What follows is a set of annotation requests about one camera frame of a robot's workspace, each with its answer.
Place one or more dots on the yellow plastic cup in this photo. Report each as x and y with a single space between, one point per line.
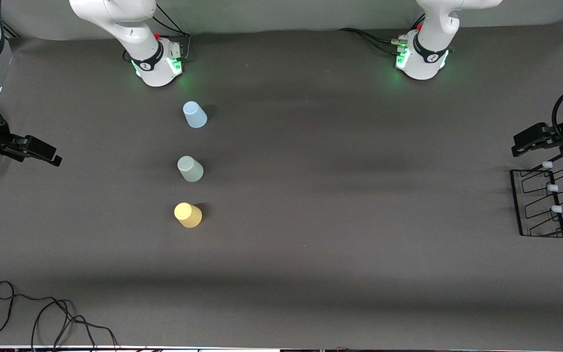
188 216

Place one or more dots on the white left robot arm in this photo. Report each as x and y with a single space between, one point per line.
428 54

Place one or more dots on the pale green plastic cup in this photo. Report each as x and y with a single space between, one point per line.
191 170

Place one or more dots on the black frame rail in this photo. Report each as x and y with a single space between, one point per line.
10 30

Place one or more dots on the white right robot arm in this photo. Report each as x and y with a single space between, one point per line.
135 29

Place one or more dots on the light blue plastic cup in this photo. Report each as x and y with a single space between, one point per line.
195 116

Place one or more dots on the dark grey table mat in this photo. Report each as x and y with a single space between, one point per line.
359 269

